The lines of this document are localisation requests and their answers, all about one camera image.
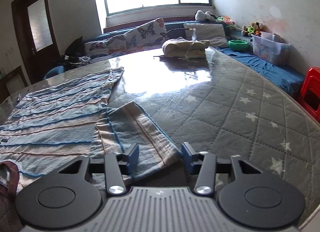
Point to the blue sofa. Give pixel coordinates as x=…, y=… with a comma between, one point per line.
x=262, y=69

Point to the dark wooden door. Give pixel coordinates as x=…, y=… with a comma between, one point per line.
x=22, y=47

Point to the green bowl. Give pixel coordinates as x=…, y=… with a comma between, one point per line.
x=238, y=45

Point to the folded yellow cloth in plastic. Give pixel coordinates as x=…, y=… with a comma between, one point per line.
x=182, y=47

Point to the clear plastic storage box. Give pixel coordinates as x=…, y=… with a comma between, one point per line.
x=267, y=49

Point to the brown plush toy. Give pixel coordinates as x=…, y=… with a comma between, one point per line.
x=253, y=28

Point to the white plush toy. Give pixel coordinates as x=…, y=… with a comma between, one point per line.
x=201, y=15

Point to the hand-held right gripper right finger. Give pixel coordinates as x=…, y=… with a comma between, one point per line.
x=187, y=157

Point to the large butterfly print pillow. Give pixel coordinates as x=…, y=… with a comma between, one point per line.
x=147, y=32

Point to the butterfly print cushion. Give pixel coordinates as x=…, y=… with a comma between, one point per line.
x=105, y=44

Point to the orange green toy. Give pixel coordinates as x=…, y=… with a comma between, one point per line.
x=226, y=20

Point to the grey cushion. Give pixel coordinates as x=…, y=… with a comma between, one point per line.
x=210, y=33

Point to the blue beige striped towel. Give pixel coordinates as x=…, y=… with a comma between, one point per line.
x=50, y=112

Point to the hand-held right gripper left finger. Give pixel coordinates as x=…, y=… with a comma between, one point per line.
x=133, y=155

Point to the red plastic stool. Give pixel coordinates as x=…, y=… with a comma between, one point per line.
x=310, y=84

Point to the black bag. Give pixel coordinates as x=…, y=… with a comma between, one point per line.
x=75, y=47

